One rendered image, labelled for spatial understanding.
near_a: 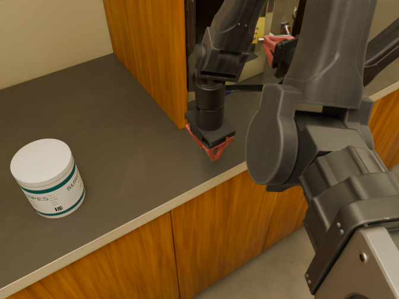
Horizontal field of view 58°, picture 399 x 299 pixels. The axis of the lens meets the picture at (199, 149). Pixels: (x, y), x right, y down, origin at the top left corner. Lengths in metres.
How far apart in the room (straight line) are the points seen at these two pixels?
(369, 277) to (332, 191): 0.07
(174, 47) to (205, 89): 0.28
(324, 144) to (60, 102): 1.04
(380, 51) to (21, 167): 0.79
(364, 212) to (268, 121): 0.14
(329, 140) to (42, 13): 1.14
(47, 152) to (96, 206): 0.18
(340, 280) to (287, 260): 1.65
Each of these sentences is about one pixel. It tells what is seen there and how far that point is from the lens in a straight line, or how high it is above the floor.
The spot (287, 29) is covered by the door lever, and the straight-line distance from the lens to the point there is 1.03.
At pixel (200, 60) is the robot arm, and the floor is 1.35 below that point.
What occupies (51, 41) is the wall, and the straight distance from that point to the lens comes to 1.38.
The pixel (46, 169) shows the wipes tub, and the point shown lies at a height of 1.09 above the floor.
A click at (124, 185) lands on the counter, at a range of 0.97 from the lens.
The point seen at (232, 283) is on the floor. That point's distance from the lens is 1.84.
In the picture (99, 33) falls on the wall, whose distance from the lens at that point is 1.43.
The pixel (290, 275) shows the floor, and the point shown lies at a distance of 1.90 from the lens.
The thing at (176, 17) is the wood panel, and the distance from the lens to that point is 0.88.
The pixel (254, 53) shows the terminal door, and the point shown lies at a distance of 1.07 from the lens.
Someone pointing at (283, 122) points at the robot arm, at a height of 1.48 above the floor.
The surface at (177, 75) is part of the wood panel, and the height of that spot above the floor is 1.13.
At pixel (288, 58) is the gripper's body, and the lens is 0.91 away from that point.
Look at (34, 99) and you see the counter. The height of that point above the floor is 0.94.
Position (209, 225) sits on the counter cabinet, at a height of 0.65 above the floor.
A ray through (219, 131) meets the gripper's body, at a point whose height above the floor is 1.19.
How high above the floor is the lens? 1.70
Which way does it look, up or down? 48 degrees down
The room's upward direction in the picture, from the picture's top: straight up
